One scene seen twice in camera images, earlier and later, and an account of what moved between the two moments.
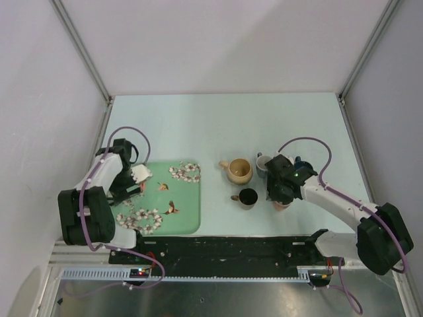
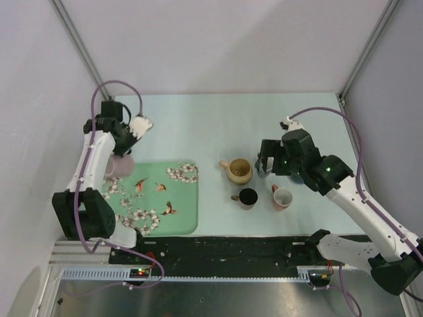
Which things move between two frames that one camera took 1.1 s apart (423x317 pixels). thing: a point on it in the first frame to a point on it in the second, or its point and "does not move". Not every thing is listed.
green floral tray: x=170 y=205 does not move
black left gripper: x=119 y=193 to x=121 y=151
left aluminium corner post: x=91 y=68 does not move
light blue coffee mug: x=261 y=168 does not move
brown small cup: x=247 y=198 does not move
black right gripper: x=271 y=193 to x=272 y=148
